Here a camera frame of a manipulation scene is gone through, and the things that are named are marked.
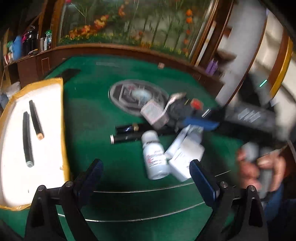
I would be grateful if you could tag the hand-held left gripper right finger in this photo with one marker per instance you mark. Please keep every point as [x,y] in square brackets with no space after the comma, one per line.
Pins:
[203,183]

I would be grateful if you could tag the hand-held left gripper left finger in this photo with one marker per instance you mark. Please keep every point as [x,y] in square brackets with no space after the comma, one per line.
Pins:
[92,172]

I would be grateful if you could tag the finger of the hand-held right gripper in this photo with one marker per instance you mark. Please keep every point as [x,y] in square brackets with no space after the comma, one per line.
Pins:
[200,122]

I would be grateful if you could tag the small white cardboard box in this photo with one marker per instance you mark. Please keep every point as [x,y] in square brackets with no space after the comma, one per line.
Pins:
[195,135]

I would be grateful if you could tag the large white cardboard box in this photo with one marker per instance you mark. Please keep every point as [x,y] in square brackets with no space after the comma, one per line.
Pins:
[185,164]

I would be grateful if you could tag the white tube box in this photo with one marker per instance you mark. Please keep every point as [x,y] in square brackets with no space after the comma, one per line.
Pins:
[177,144]

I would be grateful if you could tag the pink white small box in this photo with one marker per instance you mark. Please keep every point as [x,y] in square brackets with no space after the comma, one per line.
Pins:
[153,113]

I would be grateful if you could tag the black tube white cap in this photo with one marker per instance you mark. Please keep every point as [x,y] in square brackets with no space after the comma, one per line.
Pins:
[126,138]

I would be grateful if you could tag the white pill bottle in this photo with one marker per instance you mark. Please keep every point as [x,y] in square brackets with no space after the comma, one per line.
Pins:
[153,160]

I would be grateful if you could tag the black tube gold band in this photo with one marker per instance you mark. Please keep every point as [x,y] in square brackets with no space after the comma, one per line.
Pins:
[126,128]

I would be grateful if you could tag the white foam box yellow tape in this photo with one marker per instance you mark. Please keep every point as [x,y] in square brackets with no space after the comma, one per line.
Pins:
[13,162]

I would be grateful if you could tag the person's right forearm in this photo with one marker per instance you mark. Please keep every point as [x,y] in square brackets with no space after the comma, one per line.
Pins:
[274,204]

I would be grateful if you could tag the person's right hand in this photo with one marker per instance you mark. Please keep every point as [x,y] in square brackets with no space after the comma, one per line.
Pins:
[277,171]

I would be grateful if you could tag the purple bottles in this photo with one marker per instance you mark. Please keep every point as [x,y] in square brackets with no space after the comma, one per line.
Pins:
[212,66]

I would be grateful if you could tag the brown cardboard piece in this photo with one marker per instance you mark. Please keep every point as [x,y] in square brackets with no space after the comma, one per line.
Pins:
[225,56]

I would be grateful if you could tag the small red white object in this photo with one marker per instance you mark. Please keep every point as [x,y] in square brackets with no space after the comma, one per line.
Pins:
[161,65]

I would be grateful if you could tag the long black pen tube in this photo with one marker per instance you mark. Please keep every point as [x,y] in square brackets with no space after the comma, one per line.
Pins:
[27,139]

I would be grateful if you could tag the round table centre panel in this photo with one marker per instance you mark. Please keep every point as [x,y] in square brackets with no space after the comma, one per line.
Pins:
[129,92]

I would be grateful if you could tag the black tube orange tip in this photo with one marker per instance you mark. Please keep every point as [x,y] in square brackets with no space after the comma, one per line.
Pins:
[35,120]

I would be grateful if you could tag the blue water jug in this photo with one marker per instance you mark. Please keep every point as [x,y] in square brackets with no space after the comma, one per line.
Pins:
[2,100]

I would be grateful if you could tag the glass flower display case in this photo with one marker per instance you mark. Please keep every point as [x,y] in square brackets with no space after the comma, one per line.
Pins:
[138,23]

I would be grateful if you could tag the wooden partition counter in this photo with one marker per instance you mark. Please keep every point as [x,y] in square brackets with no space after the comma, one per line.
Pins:
[92,49]

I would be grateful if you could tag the steel cup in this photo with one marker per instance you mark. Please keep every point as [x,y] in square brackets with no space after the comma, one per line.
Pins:
[42,44]

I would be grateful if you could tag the green white bottle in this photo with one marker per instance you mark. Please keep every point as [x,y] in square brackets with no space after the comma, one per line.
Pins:
[48,39]

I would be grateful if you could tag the red white cup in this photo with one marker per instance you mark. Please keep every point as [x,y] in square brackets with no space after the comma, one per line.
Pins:
[8,58]

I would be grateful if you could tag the black thermos jug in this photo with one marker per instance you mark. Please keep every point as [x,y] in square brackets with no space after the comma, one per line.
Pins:
[30,42]

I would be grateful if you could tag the blue thermos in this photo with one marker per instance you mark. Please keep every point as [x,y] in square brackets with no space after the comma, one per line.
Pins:
[17,47]

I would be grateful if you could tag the green packet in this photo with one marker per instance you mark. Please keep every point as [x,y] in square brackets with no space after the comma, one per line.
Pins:
[9,45]

